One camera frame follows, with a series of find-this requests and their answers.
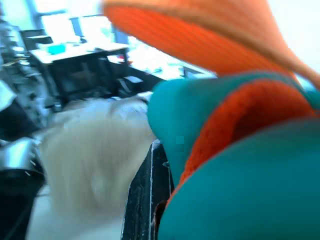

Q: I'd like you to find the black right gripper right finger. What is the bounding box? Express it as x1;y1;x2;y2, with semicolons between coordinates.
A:
121;141;175;240

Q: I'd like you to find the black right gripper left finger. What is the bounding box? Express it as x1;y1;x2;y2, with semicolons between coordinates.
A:
0;169;47;240

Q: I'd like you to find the white cloth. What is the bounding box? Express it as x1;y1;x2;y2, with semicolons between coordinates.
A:
25;97;156;240

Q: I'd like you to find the small teal box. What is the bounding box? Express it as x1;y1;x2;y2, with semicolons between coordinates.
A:
47;44;66;55

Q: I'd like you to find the black chair with armrest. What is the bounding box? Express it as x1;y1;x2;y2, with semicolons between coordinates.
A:
116;74;145;98

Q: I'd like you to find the cluttered metal shelf rack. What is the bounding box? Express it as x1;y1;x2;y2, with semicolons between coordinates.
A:
0;0;51;131

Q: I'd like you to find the cluttered white table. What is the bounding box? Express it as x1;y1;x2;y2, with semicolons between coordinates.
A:
127;37;217;81

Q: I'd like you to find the black office chair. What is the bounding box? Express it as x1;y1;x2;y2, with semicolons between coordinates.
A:
19;28;54;50

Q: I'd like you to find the dark computer monitor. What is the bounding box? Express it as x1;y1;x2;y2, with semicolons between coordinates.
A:
68;15;89;44

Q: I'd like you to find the wooden desk with black frame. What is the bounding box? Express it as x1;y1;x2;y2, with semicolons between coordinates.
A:
29;41;131;106

